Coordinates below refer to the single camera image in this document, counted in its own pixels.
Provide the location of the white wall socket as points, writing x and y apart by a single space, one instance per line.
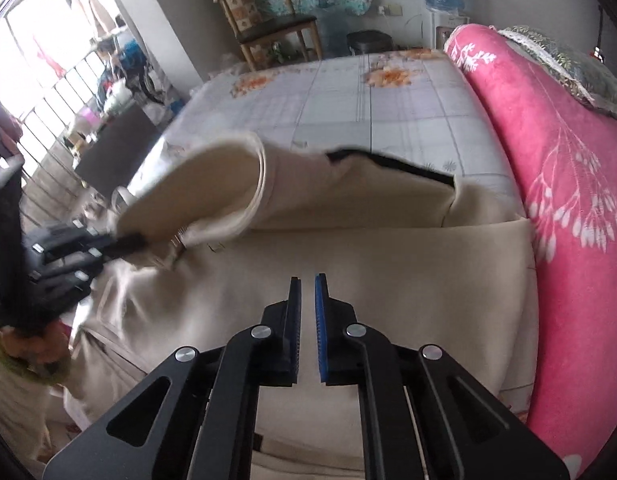
390 10

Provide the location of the hanging laundry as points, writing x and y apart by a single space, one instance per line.
48 55

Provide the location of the green patterned pillow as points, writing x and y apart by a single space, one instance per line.
573 65

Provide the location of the white water dispenser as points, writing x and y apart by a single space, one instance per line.
446 30

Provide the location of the small red black object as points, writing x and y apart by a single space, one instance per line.
597 52

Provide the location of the pink plush blanket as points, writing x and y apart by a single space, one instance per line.
563 160

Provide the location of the black bin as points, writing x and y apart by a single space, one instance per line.
368 42

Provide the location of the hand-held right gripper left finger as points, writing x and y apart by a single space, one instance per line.
294 325

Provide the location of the dark low table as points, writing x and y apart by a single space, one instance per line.
113 150

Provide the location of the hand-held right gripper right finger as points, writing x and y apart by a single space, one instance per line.
321 330

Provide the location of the wooden chair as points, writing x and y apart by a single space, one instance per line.
278 25

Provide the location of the cream coat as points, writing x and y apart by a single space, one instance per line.
388 270

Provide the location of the checked floral bed sheet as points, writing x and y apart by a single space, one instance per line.
388 125

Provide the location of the person's left forearm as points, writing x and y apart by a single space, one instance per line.
13 410

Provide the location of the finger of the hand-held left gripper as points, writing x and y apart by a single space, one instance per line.
63 285
78 242

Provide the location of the orange patterned box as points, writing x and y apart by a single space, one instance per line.
243 10

